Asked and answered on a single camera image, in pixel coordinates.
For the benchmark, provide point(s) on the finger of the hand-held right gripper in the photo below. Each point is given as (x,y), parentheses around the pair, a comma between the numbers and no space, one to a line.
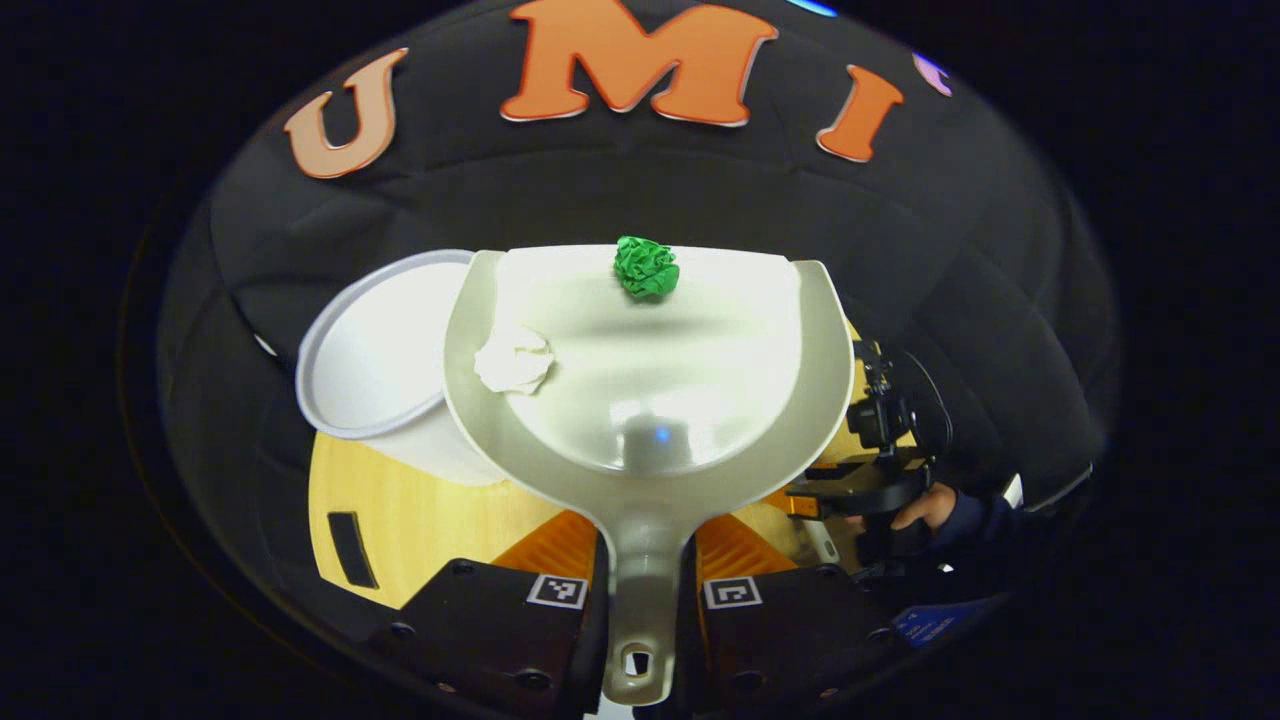
(860,495)

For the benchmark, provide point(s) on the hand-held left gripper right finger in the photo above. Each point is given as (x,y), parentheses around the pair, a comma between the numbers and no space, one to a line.
(790,630)

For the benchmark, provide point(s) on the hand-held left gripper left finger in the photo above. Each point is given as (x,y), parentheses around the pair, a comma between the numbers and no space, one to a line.
(480,630)

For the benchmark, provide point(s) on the small white broom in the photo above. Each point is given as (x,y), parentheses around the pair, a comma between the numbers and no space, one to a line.
(822,543)

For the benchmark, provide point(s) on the white dustpan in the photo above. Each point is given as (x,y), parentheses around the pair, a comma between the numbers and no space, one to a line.
(650,380)

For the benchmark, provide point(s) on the white paper ball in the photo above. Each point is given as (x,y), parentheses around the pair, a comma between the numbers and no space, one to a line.
(513,360)

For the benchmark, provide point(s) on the white ribbed garbage bin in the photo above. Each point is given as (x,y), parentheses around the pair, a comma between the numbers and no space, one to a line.
(375,360)

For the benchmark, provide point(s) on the green paper ball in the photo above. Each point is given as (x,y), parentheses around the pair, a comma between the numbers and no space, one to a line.
(646,267)

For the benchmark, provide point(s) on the wooden desktop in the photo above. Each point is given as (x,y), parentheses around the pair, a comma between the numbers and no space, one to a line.
(420,520)

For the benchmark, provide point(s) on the blue card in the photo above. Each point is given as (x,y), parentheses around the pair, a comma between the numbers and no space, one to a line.
(925,622)

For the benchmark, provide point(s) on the black backdrop cloth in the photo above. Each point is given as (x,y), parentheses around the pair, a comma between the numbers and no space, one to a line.
(950,260)

